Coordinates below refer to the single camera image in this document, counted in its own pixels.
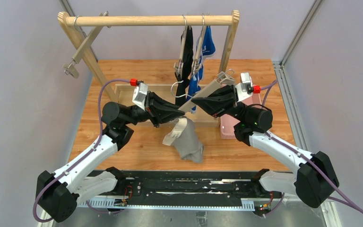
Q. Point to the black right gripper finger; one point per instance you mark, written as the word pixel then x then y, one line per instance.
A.
pixel 227 91
pixel 214 106

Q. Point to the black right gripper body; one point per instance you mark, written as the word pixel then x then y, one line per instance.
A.
pixel 231 99

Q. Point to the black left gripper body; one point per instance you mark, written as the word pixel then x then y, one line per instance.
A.
pixel 151 109

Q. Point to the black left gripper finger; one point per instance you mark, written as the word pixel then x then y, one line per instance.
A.
pixel 160 104
pixel 167 115

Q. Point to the wooden clip hanger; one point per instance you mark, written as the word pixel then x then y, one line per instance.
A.
pixel 223 78
pixel 82 44

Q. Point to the grey underwear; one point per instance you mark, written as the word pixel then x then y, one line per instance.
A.
pixel 185 140

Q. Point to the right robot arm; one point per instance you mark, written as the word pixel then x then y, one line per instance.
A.
pixel 312 177

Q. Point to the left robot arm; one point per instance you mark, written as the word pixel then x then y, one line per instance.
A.
pixel 60 192

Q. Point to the black underwear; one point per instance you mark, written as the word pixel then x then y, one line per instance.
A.
pixel 187 61

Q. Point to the wooden hanger holding blue underwear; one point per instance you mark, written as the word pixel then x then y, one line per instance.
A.
pixel 196 63

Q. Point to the wooden hanger holding black underwear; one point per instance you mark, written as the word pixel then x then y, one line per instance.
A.
pixel 179 67

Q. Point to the blue underwear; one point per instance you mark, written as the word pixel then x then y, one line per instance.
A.
pixel 208 49

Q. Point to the empty wooden clip hanger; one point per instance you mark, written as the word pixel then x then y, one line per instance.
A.
pixel 82 44

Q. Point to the wooden clothes rack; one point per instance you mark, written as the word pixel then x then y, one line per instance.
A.
pixel 151 37

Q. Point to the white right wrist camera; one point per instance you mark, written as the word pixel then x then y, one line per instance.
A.
pixel 245 86

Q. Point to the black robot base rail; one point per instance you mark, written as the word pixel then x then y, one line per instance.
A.
pixel 185 190

